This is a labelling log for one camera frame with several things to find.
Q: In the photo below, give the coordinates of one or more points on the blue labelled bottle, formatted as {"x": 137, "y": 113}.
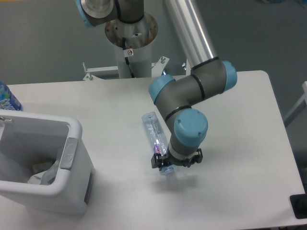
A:
{"x": 7, "y": 99}

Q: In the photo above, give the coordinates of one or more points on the white tube wrapper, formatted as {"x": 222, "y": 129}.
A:
{"x": 47, "y": 177}

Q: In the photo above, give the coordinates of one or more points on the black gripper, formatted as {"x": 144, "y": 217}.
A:
{"x": 159, "y": 161}

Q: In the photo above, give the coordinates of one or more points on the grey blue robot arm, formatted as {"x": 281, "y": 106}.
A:
{"x": 174, "y": 99}

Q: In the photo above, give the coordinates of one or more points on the white trash can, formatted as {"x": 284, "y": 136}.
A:
{"x": 29, "y": 138}

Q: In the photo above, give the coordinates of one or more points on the trash inside bin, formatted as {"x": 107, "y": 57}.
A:
{"x": 41, "y": 167}

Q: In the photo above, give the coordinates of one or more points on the clear plastic water bottle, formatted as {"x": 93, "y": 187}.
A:
{"x": 155, "y": 134}

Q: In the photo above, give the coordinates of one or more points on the black table clamp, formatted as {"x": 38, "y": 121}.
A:
{"x": 299, "y": 205}

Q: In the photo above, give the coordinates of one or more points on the white frame at right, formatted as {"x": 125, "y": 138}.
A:
{"x": 297, "y": 108}

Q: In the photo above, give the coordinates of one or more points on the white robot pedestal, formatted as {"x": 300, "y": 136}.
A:
{"x": 133, "y": 44}

